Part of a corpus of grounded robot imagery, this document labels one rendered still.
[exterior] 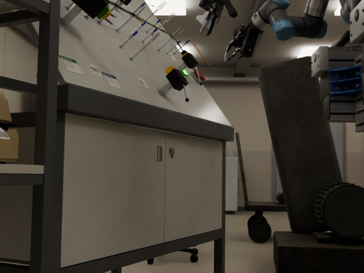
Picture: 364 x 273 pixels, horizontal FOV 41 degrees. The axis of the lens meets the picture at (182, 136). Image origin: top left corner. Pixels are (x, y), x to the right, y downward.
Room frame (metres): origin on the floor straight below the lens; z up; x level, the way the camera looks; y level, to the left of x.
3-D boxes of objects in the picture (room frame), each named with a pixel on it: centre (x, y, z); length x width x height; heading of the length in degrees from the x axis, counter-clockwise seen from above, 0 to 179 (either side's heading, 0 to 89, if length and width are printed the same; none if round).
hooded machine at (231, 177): (8.48, -0.64, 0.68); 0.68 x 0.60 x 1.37; 88
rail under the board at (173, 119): (1.74, 0.05, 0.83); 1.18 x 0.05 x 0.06; 154
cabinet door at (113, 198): (1.50, 0.19, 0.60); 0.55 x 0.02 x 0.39; 154
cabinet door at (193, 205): (1.99, -0.06, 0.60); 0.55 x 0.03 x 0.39; 154
